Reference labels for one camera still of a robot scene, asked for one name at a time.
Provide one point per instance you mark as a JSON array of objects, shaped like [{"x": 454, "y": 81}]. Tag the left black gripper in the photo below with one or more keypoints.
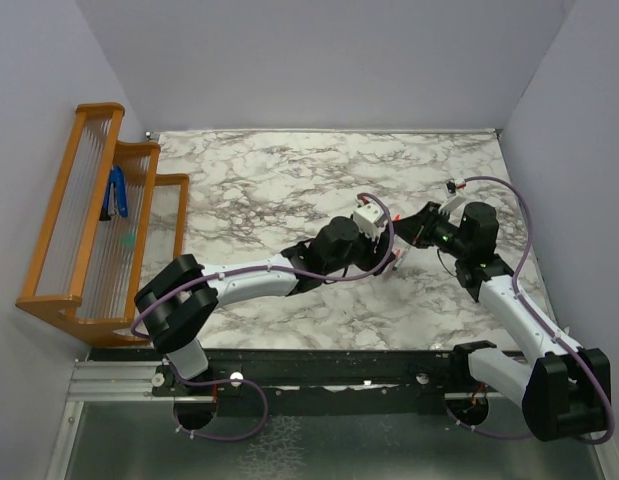
[{"x": 374, "y": 260}]

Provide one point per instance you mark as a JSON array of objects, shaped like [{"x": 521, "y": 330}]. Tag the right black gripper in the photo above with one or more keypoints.
[{"x": 416, "y": 228}]

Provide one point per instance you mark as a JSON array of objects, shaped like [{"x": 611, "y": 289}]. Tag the pink translucent red pen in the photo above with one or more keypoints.
[{"x": 389, "y": 272}]

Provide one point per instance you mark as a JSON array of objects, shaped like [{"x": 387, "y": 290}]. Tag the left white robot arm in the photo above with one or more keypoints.
[{"x": 176, "y": 304}]

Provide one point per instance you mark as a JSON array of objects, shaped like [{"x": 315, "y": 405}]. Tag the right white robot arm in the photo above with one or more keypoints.
[{"x": 562, "y": 389}]

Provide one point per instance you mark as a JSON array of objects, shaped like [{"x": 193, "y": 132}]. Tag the white whiteboard marker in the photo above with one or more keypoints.
[{"x": 401, "y": 255}]

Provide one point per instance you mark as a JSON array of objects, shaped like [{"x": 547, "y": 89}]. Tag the small green ball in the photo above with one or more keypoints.
[{"x": 128, "y": 241}]

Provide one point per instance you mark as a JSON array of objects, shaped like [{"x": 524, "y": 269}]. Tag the wooden tiered rack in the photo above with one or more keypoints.
[{"x": 81, "y": 280}]

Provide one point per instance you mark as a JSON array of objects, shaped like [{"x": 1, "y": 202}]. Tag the blue stapler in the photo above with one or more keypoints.
[{"x": 115, "y": 198}]

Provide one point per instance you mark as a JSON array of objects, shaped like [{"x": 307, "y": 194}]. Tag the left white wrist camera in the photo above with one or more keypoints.
[{"x": 369, "y": 217}]

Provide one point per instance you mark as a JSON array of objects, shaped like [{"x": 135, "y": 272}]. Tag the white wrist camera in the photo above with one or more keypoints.
[
  {"x": 454, "y": 195},
  {"x": 369, "y": 217}
]

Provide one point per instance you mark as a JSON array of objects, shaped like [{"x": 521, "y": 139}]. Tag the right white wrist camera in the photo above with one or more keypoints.
[{"x": 454, "y": 195}]

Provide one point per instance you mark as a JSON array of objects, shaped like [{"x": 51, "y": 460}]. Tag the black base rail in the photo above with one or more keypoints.
[{"x": 246, "y": 383}]

